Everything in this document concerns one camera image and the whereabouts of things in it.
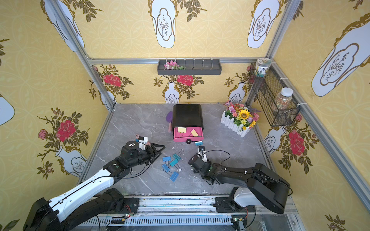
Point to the blue binder clip lower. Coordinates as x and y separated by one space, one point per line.
174 176

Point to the blue binder clip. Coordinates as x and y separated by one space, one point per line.
166 159
166 168
174 176

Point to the pink flowers on shelf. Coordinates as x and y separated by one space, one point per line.
173 65

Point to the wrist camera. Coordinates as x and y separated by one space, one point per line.
202 153
143 141

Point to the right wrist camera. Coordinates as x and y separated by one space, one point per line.
202 153

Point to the yellow binder clip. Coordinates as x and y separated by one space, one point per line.
194 133
181 130

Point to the black pink drawer cabinet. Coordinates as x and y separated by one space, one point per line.
188 116

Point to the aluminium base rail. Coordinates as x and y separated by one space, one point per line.
102 213

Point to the black wire basket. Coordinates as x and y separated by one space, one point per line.
265 90

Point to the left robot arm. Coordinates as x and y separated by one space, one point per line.
93 196

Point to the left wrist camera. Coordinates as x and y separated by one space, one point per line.
143 141

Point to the purple toy shovel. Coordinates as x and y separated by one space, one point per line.
169 120

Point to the clear jar white lid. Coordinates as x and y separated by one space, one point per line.
282 99

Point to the blue binder clip upper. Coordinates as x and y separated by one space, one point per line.
166 159

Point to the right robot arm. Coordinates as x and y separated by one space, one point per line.
254 186

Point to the blue binder clip middle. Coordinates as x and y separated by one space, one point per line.
166 168

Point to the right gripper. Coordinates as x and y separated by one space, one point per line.
198 163

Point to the flower planter white fence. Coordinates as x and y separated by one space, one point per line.
239 118

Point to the jar with green label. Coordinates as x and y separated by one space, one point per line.
262 66

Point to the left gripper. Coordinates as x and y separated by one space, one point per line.
151 150

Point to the grey wall shelf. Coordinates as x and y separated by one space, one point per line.
193 66

